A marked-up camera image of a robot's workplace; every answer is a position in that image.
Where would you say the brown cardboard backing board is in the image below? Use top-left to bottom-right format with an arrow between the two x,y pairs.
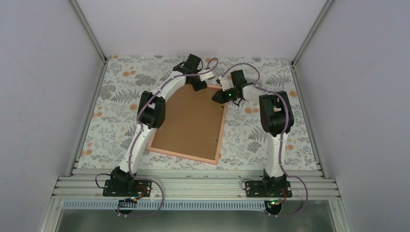
150,86 -> 227,161

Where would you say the pink wooden picture frame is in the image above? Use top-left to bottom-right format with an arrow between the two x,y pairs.
146,84 -> 229,166

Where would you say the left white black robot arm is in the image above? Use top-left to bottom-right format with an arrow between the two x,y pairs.
103,54 -> 207,196

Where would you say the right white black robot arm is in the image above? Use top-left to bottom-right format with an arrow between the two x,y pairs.
212,70 -> 294,197

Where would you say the floral patterned table mat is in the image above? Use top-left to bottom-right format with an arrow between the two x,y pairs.
78,55 -> 316,171

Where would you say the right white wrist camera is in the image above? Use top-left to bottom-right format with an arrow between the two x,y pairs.
218,77 -> 230,91

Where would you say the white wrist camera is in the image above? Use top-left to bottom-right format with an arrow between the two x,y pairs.
218,77 -> 230,91
199,72 -> 215,81

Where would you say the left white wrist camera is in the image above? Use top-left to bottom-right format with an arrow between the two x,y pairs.
199,72 -> 215,81

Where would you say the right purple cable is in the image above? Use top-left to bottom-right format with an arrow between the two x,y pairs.
221,62 -> 309,218

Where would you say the purple cable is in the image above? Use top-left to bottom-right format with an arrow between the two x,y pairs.
221,62 -> 309,218
117,58 -> 220,218

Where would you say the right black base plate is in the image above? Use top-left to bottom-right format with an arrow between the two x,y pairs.
244,180 -> 293,198

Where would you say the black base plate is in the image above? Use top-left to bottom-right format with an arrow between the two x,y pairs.
244,180 -> 293,198
102,180 -> 152,197

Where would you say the aluminium rail base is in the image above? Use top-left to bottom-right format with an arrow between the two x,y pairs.
40,169 -> 351,232

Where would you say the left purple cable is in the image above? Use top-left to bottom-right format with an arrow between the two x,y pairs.
117,58 -> 220,218

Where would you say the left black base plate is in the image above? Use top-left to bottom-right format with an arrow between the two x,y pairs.
102,180 -> 152,197

